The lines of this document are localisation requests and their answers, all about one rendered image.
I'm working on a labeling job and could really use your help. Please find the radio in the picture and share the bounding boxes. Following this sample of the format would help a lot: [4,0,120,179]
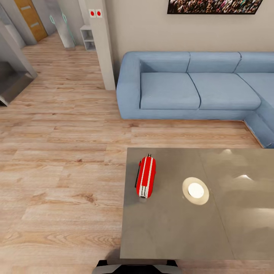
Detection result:
[135,155,156,198]

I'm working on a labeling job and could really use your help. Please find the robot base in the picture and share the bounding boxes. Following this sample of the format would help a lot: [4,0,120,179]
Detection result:
[91,260,183,274]

